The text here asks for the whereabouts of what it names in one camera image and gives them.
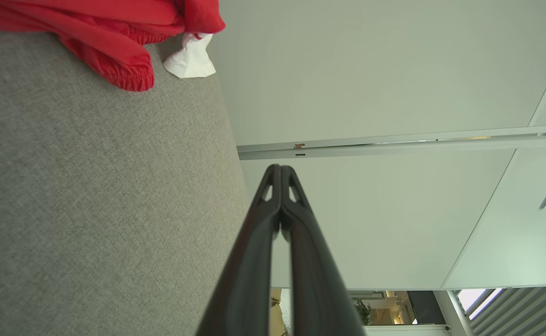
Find grey fabric sofa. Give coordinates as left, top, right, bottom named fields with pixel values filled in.
left=0, top=23, right=250, bottom=336

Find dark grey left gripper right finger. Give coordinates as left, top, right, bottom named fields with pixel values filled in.
left=280, top=165, right=367, bottom=336

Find red shorts with white stripe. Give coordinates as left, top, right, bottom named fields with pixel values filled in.
left=0, top=0, right=194, bottom=92

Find black wall screen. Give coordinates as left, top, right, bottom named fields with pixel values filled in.
left=408, top=290, right=446, bottom=325

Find red Bulls 23 jersey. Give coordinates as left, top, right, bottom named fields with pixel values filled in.
left=163, top=0, right=227, bottom=79

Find grey window blinds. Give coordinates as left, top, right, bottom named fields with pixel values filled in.
left=448, top=285, right=546, bottom=336

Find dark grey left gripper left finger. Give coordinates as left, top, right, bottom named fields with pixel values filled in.
left=196, top=163, right=283, bottom=336

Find silver metal partition rail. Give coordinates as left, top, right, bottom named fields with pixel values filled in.
left=237, top=124, right=546, bottom=161

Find green potted plant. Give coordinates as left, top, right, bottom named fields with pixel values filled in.
left=355, top=299, right=375, bottom=326

